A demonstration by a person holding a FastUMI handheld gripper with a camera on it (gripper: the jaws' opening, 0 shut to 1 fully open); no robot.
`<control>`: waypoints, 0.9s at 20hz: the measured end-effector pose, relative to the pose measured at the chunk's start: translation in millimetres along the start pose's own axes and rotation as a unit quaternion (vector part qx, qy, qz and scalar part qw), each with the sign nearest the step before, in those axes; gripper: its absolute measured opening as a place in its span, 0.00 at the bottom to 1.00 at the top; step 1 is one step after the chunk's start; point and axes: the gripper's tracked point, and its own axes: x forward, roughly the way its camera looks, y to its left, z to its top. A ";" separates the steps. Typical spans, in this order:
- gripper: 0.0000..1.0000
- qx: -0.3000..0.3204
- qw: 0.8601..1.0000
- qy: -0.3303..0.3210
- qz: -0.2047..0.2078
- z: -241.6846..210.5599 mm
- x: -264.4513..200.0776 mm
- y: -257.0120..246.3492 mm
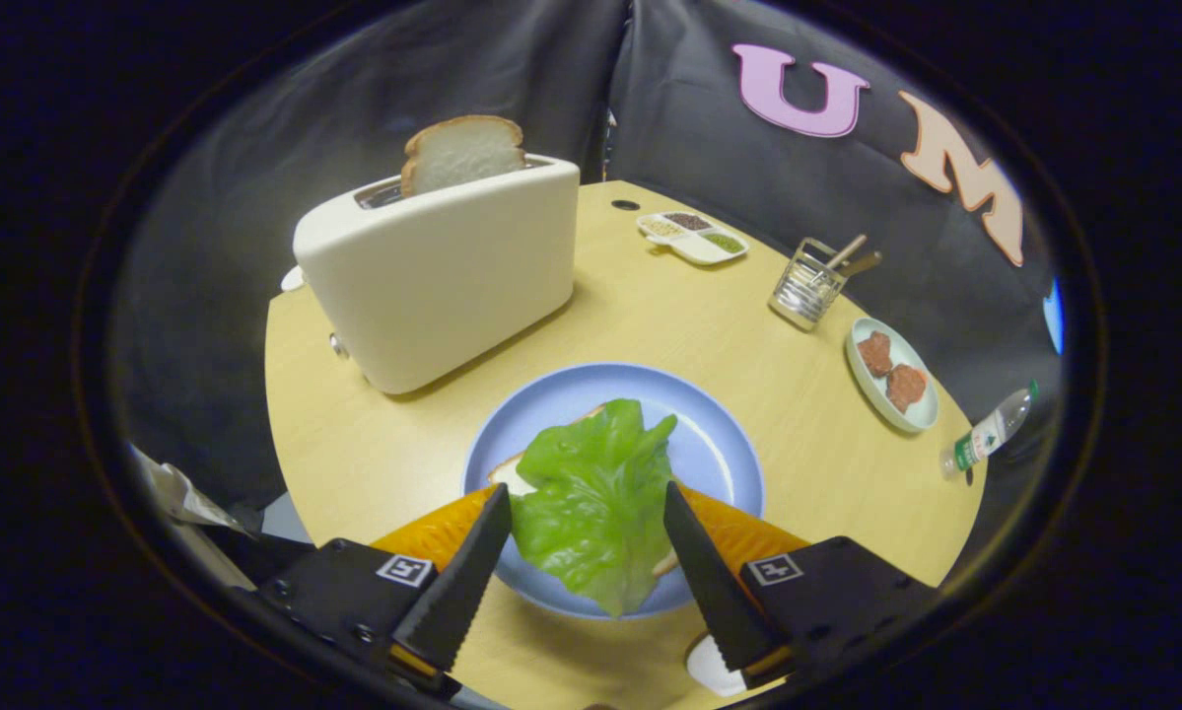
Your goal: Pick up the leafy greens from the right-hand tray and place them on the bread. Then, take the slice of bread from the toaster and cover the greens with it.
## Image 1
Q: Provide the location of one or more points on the white toaster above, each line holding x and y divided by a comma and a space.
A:
433, 276

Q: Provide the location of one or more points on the small brown meat patty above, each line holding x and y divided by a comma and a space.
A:
874, 353

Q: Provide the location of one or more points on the white plate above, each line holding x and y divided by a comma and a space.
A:
709, 666

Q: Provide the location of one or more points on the blue plate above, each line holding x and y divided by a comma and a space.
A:
590, 390

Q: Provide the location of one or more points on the green lettuce leaf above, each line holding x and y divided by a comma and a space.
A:
590, 493

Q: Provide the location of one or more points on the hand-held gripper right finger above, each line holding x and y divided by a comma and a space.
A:
714, 592

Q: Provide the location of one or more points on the large brown meat patty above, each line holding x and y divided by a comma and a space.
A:
906, 388

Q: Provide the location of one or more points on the clear plastic water bottle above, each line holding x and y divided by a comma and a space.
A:
985, 434

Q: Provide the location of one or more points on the black backdrop cloth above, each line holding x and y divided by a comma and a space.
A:
748, 177

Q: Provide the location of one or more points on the white divided seasoning tray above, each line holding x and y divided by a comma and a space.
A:
694, 248

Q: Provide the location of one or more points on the pale crumpled sheet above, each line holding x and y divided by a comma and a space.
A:
181, 493

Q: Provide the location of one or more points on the white bread slice in toaster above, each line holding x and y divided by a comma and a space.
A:
462, 153

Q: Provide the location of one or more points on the flat white bread slice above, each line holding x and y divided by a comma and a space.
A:
512, 478

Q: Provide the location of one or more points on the pale green plate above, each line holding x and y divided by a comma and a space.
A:
867, 391

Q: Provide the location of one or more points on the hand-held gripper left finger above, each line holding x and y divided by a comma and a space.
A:
462, 592

